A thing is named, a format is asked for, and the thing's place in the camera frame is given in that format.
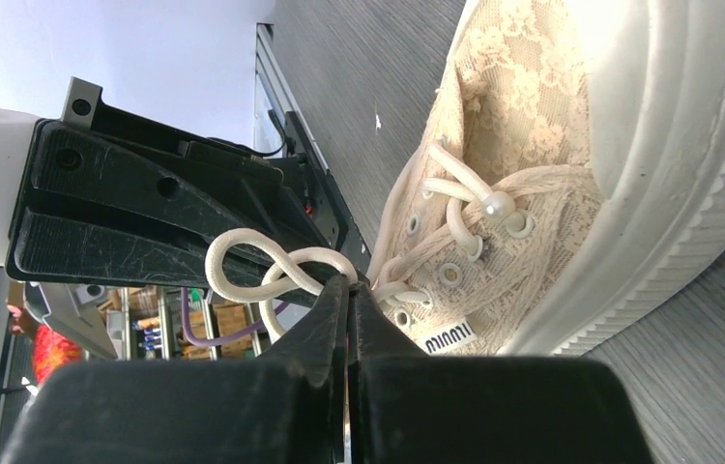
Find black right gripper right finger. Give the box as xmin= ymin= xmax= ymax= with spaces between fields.
xmin=348 ymin=284 xmax=653 ymax=463

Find aluminium front rail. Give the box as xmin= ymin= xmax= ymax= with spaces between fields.
xmin=252 ymin=23 xmax=329 ymax=171

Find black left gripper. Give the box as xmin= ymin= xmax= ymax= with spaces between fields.
xmin=0 ymin=108 xmax=330 ymax=288

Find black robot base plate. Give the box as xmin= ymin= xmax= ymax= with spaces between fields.
xmin=284 ymin=111 xmax=370 ymax=273

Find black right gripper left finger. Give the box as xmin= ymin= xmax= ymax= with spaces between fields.
xmin=1 ymin=275 xmax=350 ymax=463

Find beige sneaker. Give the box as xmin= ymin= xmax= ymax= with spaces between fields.
xmin=204 ymin=0 xmax=725 ymax=358

